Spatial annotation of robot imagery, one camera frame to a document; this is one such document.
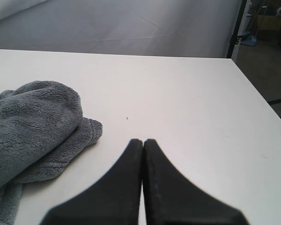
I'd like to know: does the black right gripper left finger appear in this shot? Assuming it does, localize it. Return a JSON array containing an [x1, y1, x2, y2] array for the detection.
[[41, 139, 143, 225]]

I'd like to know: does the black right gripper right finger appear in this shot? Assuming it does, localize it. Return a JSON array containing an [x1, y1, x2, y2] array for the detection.
[[142, 139, 248, 225]]

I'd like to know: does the grey fluffy towel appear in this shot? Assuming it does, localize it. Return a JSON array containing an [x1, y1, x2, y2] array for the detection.
[[0, 81, 103, 225]]

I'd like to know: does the white backdrop cloth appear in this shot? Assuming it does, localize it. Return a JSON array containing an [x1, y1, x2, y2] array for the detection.
[[0, 0, 241, 58]]

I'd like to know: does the black backdrop stand pole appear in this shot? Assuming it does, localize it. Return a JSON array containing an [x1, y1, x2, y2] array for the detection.
[[226, 0, 247, 59]]

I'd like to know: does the blue dustpan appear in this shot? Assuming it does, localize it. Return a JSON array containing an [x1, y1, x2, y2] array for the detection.
[[240, 31, 257, 46]]

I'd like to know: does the cardboard box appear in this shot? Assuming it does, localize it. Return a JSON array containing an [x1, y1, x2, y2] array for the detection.
[[257, 15, 281, 31]]

